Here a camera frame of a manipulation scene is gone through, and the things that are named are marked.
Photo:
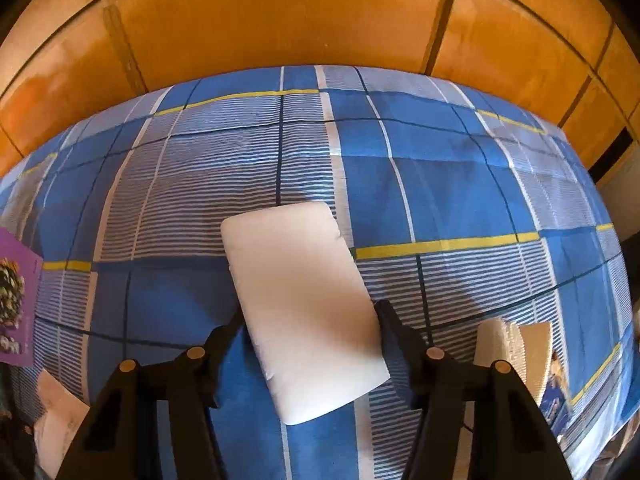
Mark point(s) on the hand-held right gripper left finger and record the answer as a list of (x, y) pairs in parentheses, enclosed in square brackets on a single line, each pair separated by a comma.
[(226, 355)]

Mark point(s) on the blue plaid bed sheet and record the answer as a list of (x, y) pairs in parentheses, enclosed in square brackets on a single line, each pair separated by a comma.
[(440, 180)]

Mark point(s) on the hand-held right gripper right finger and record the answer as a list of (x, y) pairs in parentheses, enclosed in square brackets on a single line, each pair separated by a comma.
[(396, 341)]

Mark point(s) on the wooden wardrobe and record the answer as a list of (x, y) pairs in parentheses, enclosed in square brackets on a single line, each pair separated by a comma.
[(280, 15)]

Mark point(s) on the purple tissue box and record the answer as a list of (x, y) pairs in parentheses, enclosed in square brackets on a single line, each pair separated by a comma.
[(20, 290)]

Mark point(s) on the white folded towel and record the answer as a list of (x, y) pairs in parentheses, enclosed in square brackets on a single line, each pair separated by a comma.
[(520, 345)]

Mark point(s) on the white soft foam pad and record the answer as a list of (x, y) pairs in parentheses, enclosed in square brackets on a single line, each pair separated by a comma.
[(300, 310)]

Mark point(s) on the blue printed packet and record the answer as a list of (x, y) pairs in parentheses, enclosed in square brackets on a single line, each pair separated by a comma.
[(557, 400)]

